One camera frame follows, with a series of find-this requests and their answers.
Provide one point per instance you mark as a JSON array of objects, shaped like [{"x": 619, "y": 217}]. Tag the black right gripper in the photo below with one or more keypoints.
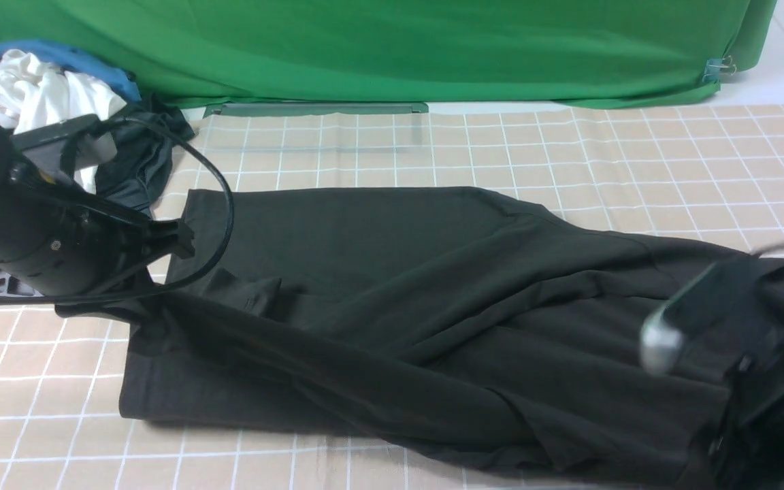
[{"x": 747, "y": 451}]

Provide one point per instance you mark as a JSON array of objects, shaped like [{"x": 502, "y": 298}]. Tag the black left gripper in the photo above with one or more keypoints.
[{"x": 63, "y": 251}]

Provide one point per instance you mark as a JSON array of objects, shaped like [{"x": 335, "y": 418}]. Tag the dark gray long-sleeved shirt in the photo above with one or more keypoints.
[{"x": 457, "y": 322}]

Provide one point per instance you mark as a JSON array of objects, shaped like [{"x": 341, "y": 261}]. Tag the dark teal crumpled garment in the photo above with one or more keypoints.
[{"x": 136, "y": 177}]

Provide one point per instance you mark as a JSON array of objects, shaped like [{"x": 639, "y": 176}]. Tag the clear acrylic board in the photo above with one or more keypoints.
[{"x": 327, "y": 133}]

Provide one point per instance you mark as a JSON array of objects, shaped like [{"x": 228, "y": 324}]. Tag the blue crumpled garment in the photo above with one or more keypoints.
[{"x": 120, "y": 80}]

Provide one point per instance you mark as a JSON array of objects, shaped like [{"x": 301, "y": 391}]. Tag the green backdrop cloth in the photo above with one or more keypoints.
[{"x": 592, "y": 54}]

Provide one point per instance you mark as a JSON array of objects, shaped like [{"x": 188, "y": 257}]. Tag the white crumpled garment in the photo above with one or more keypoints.
[{"x": 34, "y": 93}]

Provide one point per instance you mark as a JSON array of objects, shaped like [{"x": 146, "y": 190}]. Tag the beige checkered tablecloth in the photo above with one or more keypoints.
[{"x": 715, "y": 173}]

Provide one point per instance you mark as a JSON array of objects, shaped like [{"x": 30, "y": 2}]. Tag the binder clips on backdrop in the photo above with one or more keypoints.
[{"x": 718, "y": 68}]

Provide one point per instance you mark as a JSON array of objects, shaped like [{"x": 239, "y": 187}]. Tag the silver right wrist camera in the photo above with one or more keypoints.
[{"x": 698, "y": 307}]

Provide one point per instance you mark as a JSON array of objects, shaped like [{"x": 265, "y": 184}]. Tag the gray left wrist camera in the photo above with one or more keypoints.
[{"x": 69, "y": 151}]

